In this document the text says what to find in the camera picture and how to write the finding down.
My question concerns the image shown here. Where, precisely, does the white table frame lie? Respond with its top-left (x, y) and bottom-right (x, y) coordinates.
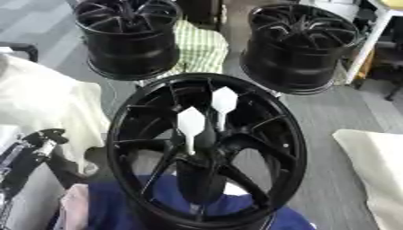
top-left (345, 0), bottom-right (403, 85)

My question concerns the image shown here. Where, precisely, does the pink cloth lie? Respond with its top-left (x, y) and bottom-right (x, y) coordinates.
top-left (51, 182), bottom-right (92, 230)

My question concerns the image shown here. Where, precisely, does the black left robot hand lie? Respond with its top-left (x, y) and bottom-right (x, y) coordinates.
top-left (0, 128), bottom-right (88, 193)

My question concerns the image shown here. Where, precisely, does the blue cloth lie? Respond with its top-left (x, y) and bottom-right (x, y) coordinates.
top-left (85, 174), bottom-right (318, 230)

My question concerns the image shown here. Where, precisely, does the large black spoked wheel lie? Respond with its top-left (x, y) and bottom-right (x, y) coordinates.
top-left (105, 72), bottom-right (309, 230)

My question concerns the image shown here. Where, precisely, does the white pin with flat head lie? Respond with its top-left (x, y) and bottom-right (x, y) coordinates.
top-left (209, 86), bottom-right (239, 133)
top-left (176, 106), bottom-right (208, 155)

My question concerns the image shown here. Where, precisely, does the black wheel rim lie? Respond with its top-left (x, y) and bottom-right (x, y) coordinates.
top-left (237, 2), bottom-right (364, 95)
top-left (72, 0), bottom-right (184, 82)

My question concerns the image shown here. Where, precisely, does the black chair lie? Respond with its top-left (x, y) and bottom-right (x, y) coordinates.
top-left (0, 42), bottom-right (40, 63)

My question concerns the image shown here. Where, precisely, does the green white striped cloth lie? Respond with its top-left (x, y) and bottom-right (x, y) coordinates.
top-left (133, 19), bottom-right (230, 87)

